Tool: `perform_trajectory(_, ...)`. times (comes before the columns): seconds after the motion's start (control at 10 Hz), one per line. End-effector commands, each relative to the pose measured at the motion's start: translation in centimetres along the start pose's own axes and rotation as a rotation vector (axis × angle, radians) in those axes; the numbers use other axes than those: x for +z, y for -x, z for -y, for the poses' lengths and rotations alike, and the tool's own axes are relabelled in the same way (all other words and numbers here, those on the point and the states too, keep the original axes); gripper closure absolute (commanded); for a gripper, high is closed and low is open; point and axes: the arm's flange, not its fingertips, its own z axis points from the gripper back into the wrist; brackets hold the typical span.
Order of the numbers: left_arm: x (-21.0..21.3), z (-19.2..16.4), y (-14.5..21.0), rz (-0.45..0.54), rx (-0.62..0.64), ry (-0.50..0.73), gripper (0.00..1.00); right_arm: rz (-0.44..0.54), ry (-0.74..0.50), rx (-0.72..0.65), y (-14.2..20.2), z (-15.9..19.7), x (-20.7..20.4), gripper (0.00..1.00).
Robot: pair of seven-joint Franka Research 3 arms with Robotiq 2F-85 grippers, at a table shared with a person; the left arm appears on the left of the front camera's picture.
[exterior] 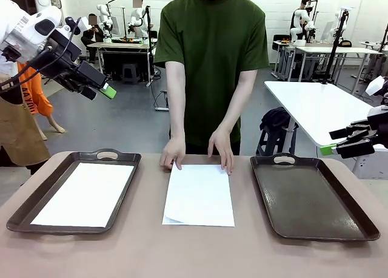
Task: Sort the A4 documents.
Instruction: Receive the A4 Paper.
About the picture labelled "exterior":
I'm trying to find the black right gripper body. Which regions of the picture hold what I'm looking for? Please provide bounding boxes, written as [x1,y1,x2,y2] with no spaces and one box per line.
[366,106,388,147]

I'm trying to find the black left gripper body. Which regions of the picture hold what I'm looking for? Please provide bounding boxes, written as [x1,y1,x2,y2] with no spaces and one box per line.
[32,27,83,85]

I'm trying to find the white A4 paper sheet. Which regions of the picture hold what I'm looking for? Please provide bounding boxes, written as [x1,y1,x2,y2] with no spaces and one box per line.
[30,161,135,229]

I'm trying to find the white A4 paper stack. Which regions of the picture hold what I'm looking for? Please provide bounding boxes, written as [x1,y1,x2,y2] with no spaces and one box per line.
[161,163,236,228]

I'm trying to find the person's left forearm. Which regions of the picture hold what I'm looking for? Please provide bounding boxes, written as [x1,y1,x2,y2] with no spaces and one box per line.
[215,98,252,137]

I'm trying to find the person's right forearm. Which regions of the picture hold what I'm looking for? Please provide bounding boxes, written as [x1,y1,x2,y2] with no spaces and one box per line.
[167,95,187,141]

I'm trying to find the person's right hand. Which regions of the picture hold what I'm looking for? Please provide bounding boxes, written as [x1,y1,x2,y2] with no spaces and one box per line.
[159,137,187,172]

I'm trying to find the person's left hand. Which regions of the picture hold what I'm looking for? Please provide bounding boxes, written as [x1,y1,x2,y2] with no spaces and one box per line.
[207,129,235,176]

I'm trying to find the grey plastic stool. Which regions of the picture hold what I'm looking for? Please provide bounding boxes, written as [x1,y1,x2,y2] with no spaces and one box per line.
[121,62,139,85]

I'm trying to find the seated person in black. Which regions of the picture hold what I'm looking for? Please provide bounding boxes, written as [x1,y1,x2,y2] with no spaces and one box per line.
[80,13,106,64]

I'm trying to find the wooden top work table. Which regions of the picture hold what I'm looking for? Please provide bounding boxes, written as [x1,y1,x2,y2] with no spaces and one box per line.
[87,40,153,82]

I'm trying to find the white rectangular table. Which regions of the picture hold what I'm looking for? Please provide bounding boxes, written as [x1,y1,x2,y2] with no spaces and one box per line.
[263,80,388,179]

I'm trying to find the brown plastic serving tray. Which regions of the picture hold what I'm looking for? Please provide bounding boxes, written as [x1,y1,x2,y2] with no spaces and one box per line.
[249,152,381,242]
[5,148,142,236]

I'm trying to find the standing background person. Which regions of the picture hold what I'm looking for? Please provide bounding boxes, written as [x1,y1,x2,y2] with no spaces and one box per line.
[130,0,153,39]

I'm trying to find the bystander in brown apron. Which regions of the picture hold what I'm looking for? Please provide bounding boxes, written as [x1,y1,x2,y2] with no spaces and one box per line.
[0,62,52,176]

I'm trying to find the black plastic stool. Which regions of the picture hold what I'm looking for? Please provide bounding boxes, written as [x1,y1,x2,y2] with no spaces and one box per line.
[256,126,299,157]

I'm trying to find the black jacket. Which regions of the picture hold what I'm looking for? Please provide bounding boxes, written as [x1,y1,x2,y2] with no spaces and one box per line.
[259,106,294,134]

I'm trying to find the white background desk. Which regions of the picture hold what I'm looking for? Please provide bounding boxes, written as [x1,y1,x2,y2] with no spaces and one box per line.
[295,46,383,88]

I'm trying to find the black pole stand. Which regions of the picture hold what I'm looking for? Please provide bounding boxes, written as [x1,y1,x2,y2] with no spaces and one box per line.
[321,7,350,85]

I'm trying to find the person in green t-shirt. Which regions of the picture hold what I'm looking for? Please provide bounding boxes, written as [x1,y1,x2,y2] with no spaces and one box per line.
[153,0,270,156]

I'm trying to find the background person black clothes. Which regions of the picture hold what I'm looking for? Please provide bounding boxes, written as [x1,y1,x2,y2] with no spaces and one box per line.
[291,0,315,33]

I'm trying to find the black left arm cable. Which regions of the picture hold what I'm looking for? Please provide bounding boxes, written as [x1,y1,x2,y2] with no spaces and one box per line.
[0,22,76,92]

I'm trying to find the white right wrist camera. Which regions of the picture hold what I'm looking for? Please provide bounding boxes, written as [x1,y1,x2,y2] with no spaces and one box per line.
[364,75,386,97]

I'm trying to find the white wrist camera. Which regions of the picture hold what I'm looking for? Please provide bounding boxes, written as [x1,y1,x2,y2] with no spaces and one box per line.
[364,75,386,97]
[64,15,92,36]

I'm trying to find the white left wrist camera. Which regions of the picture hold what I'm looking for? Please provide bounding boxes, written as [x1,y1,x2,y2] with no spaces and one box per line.
[64,15,92,36]

